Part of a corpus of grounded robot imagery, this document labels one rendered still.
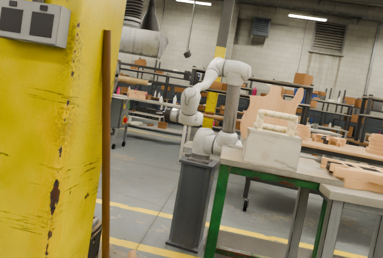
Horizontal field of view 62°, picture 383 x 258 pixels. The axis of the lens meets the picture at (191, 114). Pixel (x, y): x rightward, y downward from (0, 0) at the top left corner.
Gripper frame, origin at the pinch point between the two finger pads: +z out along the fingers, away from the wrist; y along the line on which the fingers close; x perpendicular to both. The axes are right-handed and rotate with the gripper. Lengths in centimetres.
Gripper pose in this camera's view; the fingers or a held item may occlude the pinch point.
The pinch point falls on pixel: (141, 109)
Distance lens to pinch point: 215.1
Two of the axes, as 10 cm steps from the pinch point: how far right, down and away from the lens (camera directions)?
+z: -9.8, -1.8, 1.1
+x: 1.7, -9.8, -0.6
